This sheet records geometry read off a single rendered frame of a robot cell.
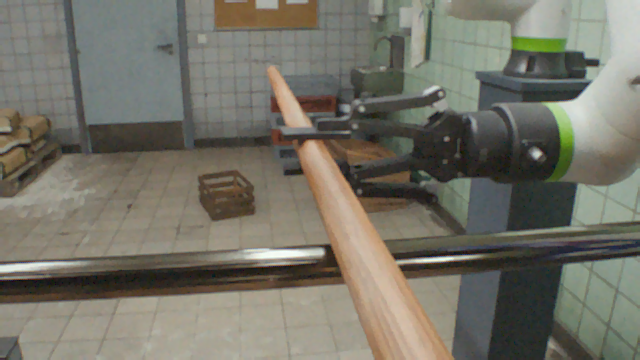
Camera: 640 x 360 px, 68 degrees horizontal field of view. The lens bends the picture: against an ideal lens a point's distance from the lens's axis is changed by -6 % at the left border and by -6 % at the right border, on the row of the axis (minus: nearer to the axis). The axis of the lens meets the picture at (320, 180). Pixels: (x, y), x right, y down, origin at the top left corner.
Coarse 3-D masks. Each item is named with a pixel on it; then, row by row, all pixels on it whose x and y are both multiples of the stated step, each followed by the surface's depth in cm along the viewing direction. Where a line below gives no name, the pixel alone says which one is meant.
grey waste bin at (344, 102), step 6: (342, 96) 487; (348, 96) 487; (366, 96) 488; (342, 102) 474; (348, 102) 471; (342, 108) 477; (348, 108) 473; (342, 114) 479; (354, 132) 479; (360, 132) 480; (354, 138) 481; (360, 138) 482; (366, 138) 486; (348, 144) 484
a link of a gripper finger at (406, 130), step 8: (352, 120) 52; (368, 120) 53; (376, 120) 54; (384, 120) 55; (352, 128) 52; (360, 128) 52; (368, 128) 53; (376, 128) 53; (384, 128) 53; (392, 128) 53; (400, 128) 53; (408, 128) 53; (416, 128) 53; (400, 136) 53; (408, 136) 53; (416, 136) 53; (424, 136) 53; (432, 136) 53; (440, 136) 53; (448, 136) 53
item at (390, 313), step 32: (288, 96) 80; (320, 160) 45; (320, 192) 38; (352, 192) 38; (352, 224) 31; (352, 256) 28; (384, 256) 27; (352, 288) 26; (384, 288) 24; (384, 320) 22; (416, 320) 21; (384, 352) 20; (416, 352) 19; (448, 352) 20
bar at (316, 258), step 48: (384, 240) 36; (432, 240) 36; (480, 240) 37; (528, 240) 37; (576, 240) 37; (624, 240) 38; (0, 288) 31; (48, 288) 32; (96, 288) 32; (144, 288) 33; (192, 288) 33; (240, 288) 34
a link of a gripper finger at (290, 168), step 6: (288, 162) 55; (294, 162) 55; (336, 162) 55; (342, 162) 55; (288, 168) 53; (294, 168) 53; (300, 168) 53; (342, 168) 53; (348, 168) 53; (288, 174) 53; (294, 174) 53; (300, 174) 53
